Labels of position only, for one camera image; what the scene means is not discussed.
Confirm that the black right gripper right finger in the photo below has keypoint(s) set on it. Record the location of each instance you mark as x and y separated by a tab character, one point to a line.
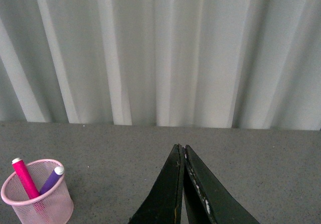
206	199

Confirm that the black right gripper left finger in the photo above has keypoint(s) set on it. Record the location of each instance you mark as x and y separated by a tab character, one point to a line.
164	201

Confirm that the purple marker pen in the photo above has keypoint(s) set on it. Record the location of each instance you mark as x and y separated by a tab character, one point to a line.
52	179

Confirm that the pink marker pen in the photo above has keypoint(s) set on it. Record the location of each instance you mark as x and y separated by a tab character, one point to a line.
25	178

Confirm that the pink mesh pen cup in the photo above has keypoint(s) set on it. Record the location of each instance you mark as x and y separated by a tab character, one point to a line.
54	206

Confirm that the white pleated curtain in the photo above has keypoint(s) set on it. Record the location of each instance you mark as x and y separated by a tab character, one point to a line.
251	64

